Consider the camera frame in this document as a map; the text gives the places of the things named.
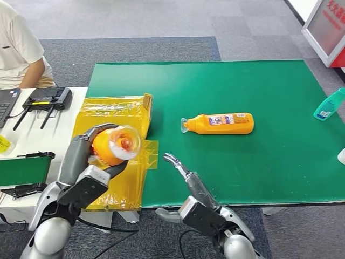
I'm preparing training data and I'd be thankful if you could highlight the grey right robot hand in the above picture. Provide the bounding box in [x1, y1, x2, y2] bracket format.
[163, 152, 220, 212]

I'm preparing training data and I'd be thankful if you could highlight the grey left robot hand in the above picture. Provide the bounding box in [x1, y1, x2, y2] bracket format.
[57, 123, 130, 188]

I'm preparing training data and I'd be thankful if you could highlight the orange plastic bottle clear cap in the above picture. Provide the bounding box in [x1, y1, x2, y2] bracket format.
[180, 112, 255, 136]
[92, 125, 142, 167]

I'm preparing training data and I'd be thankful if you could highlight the teal plastic bottle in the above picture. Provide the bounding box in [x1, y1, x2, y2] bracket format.
[313, 87, 345, 121]

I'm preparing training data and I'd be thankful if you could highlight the green table mat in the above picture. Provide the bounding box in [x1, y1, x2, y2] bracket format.
[85, 59, 345, 209]

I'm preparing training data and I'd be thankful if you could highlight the black remote controller with antennas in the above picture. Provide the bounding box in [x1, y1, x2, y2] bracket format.
[13, 86, 73, 131]

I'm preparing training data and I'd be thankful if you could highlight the green panel on black stand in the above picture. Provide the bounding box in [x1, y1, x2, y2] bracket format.
[0, 151, 56, 199]

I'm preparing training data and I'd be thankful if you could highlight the yellow taped cardboard box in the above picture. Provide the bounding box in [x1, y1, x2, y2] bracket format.
[72, 93, 160, 212]

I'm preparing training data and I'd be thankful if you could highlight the yellow label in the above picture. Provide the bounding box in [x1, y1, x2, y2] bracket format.
[0, 134, 12, 155]

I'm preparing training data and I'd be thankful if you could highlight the grey laptop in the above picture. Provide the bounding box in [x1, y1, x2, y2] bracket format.
[0, 88, 22, 130]

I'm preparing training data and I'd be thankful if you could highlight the person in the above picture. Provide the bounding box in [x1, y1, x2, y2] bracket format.
[0, 0, 56, 90]

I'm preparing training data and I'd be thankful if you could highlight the red and white cabinet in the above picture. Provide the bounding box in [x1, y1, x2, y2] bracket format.
[301, 0, 345, 69]

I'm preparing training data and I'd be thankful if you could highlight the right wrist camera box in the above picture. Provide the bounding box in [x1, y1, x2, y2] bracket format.
[179, 195, 227, 237]

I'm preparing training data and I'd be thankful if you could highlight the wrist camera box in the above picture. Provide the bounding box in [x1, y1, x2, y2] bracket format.
[179, 195, 227, 237]
[56, 164, 111, 210]

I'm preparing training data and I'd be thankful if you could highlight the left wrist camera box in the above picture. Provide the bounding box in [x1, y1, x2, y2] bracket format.
[56, 164, 111, 210]

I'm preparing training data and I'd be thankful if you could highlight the black cable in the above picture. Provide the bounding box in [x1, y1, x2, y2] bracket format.
[179, 228, 197, 259]
[0, 213, 28, 233]
[93, 231, 139, 259]

